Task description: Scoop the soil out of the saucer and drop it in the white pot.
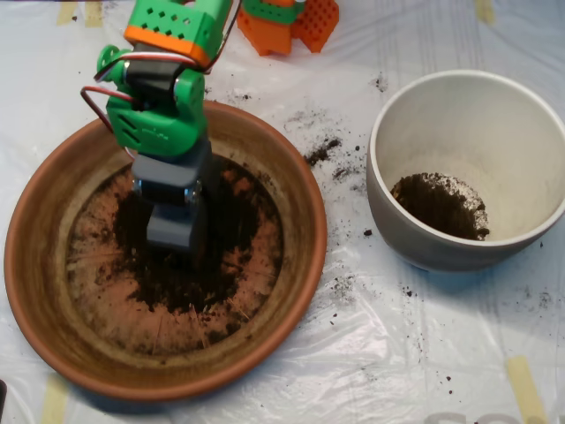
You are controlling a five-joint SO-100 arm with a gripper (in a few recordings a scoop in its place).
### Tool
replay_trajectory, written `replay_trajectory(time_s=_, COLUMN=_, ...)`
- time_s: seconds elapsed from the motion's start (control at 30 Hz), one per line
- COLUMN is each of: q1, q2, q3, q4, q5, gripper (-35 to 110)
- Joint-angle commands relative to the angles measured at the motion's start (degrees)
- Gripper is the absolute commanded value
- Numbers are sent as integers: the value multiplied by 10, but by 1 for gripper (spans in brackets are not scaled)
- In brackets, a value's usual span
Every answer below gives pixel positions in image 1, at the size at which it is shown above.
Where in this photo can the dark soil in pot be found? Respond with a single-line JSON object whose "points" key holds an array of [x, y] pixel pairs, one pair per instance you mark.
{"points": [[437, 207]]}

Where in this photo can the white ceramic pot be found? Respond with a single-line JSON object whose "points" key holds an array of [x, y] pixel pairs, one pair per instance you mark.
{"points": [[463, 123]]}

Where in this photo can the dark soil pile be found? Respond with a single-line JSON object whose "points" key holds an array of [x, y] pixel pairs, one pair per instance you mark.
{"points": [[238, 229]]}

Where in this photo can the terracotta saucer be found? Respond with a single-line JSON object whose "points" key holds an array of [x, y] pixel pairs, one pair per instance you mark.
{"points": [[44, 265]]}

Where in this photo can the beige masking tape strip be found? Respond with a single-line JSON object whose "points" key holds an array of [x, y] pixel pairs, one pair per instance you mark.
{"points": [[484, 11], [55, 402], [525, 388], [66, 12], [93, 14]]}

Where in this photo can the small spilled soil clump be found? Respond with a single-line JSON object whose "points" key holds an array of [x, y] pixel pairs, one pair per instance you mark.
{"points": [[320, 152]]}

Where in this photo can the grey gripper black servo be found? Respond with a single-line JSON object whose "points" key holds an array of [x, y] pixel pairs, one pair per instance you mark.
{"points": [[164, 170]]}

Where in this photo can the clear plastic cover sheet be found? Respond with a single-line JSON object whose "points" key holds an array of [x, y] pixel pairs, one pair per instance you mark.
{"points": [[397, 344]]}

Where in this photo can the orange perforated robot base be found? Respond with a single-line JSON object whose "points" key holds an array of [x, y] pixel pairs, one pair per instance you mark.
{"points": [[269, 35]]}

